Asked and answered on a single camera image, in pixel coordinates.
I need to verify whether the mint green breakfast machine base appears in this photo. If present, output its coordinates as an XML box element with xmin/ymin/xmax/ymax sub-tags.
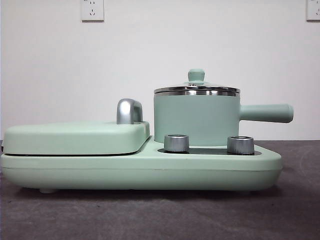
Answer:
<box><xmin>0</xmin><ymin>136</ymin><xmax>283</xmax><ymax>195</ymax></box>

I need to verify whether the white wall socket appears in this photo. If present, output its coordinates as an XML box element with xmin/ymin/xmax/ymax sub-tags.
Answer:
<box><xmin>80</xmin><ymin>0</ymin><xmax>105</xmax><ymax>22</ymax></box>
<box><xmin>306</xmin><ymin>0</ymin><xmax>320</xmax><ymax>22</ymax></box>

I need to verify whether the chrome griddle lid handle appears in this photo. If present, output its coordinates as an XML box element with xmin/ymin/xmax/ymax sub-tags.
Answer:
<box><xmin>116</xmin><ymin>98</ymin><xmax>144</xmax><ymax>125</ymax></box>

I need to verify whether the mint green griddle lid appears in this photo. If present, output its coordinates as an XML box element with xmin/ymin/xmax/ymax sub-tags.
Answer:
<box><xmin>2</xmin><ymin>120</ymin><xmax>151</xmax><ymax>155</ymax></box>

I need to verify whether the chrome control knob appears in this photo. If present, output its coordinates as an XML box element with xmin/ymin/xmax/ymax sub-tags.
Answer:
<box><xmin>163</xmin><ymin>134</ymin><xmax>190</xmax><ymax>153</ymax></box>
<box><xmin>226</xmin><ymin>135</ymin><xmax>255</xmax><ymax>154</ymax></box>

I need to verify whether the mint green pot with handle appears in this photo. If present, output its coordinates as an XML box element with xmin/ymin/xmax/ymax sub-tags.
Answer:
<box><xmin>152</xmin><ymin>89</ymin><xmax>294</xmax><ymax>147</ymax></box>

